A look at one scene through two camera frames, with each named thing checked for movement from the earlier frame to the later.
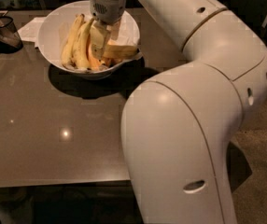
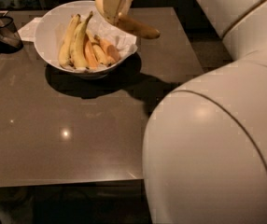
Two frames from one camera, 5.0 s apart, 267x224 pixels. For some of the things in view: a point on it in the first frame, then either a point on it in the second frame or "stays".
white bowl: x=54 y=26 stays
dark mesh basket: x=1 y=35 stays
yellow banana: x=115 y=51 -> x=137 y=27
